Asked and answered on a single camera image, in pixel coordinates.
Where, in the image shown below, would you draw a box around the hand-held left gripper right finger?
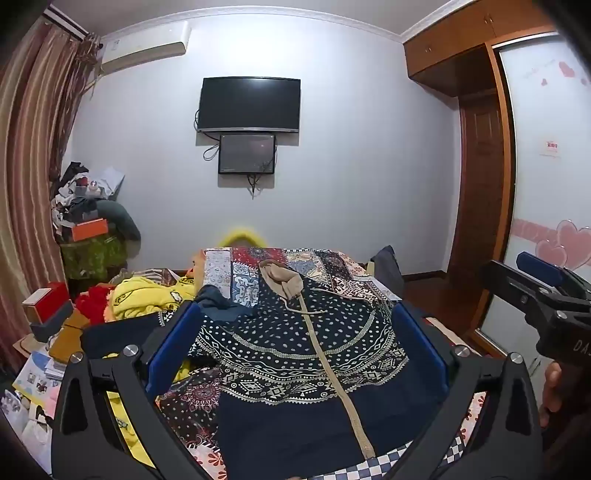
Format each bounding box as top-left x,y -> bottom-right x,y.
392,302 -> 544,480

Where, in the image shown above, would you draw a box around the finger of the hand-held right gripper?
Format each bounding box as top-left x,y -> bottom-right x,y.
516,251 -> 591,296
479,260 -> 566,324

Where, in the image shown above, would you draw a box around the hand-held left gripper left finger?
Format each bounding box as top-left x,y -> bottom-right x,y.
51,302 -> 232,480

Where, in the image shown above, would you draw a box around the navy patterned hooded jacket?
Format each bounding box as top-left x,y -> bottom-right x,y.
81,258 -> 446,472

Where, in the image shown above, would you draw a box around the pile of clothes and bags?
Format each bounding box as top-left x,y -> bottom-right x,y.
49,161 -> 126,232

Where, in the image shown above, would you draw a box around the person's right hand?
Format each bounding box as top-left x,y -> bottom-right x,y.
540,361 -> 563,429

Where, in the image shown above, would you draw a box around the yellow cartoon garment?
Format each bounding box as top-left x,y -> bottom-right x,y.
102,272 -> 198,467

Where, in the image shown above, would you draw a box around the dark blue pillow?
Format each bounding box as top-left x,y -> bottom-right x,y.
368,245 -> 406,302

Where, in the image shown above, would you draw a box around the red cloth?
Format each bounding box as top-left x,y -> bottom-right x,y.
75,284 -> 117,325

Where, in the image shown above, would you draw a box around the wooden door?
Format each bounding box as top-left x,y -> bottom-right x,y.
449,96 -> 505,280

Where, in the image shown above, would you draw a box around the brown cardboard box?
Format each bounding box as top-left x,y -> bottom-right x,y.
48,308 -> 92,366

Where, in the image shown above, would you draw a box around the green patterned cloth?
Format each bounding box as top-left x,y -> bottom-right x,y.
60,234 -> 129,280

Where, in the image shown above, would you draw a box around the grey box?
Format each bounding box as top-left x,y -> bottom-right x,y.
30,300 -> 75,343

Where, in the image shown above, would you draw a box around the yellow plush toy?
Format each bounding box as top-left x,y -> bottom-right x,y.
217,226 -> 269,250

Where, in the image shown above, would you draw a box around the patchwork printed blanket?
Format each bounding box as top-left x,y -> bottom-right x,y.
154,246 -> 488,480

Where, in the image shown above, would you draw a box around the red box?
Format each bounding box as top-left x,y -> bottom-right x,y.
21,281 -> 70,324

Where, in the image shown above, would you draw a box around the dark grey cloth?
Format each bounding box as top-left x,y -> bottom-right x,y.
95,200 -> 142,241

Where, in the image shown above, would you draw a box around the scattered papers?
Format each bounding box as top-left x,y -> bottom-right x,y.
11,348 -> 66,394

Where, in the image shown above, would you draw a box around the orange box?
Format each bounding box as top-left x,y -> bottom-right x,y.
71,220 -> 110,242

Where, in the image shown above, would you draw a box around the white plastic bag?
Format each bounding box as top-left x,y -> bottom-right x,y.
0,389 -> 52,474

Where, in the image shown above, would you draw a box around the striped brown curtain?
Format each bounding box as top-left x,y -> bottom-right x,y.
0,14 -> 101,370

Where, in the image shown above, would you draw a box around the wooden overhead cabinet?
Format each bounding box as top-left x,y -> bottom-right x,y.
401,0 -> 571,99

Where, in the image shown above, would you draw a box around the white air conditioner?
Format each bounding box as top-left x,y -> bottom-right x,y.
95,21 -> 192,75

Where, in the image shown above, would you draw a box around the small black wall monitor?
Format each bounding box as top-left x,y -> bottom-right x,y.
217,133 -> 277,175

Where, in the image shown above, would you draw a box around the black wall television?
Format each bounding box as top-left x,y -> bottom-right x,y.
196,76 -> 302,135

